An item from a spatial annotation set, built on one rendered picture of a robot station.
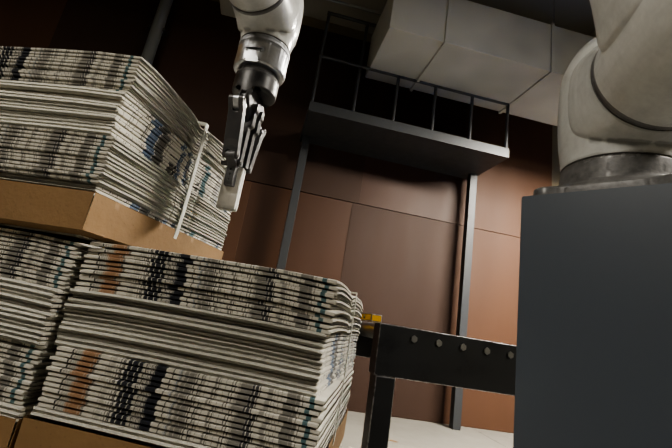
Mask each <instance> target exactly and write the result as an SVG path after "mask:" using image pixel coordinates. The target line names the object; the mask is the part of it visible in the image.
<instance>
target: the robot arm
mask: <svg viewBox="0 0 672 448"><path fill-rule="evenodd" d="M229 1H230V3H231V5H232V7H233V10H234V13H235V17H236V21H237V27H238V30H239V31H240V32H241V37H240V41H239V44H238V50H237V54H236V58H235V61H234V65H233V69H234V71H235V73H236V75H235V78H234V82H233V86H232V93H233V95H232V94H229V96H228V115H227V122H226V129H225V136H224V143H223V150H222V157H223V158H226V161H224V160H221V165H223V166H226V168H225V172H224V176H223V180H222V184H221V188H220V192H219V196H218V200H217V204H216V208H217V209H219V210H224V211H231V212H236V211H237V208H238V204H239V200H240V196H241V191H242V187H243V183H244V179H245V174H246V173H248V174H251V173H252V169H253V166H254V163H255V160H256V157H257V155H258V152H259V149H260V146H261V143H262V140H263V138H264V137H265V135H266V129H262V128H261V124H262V122H263V121H264V116H265V114H264V109H265V108H267V107H269V106H272V105H273V104H274V103H275V101H276V97H277V93H278V88H279V86H281V85H282V84H283V82H284V80H285V76H286V71H287V67H288V63H289V60H290V54H291V52H292V50H293V48H294V47H295V45H296V42H297V39H298V36H299V32H300V28H301V23H302V17H303V9H304V1H303V0H229ZM589 1H590V5H591V9H592V14H593V20H594V25H595V31H596V37H595V38H593V39H592V40H590V41H589V42H588V43H587V44H585V45H584V46H583V47H582V48H581V49H580V50H579V52H578V53H577V54H576V55H575V57H574V58H573V59H572V61H571V62H570V64H569V66H568V68H567V69H566V72H565V74H564V76H563V79H562V82H561V87H560V94H559V103H558V121H557V138H558V156H559V164H560V179H559V186H549V187H540V188H537V189H535V190H534V192H533V195H543V194H554V193H565V192H576V191H587V190H598V189H609V188H620V187H631V186H642V185H653V184H664V183H672V0H589Z"/></svg>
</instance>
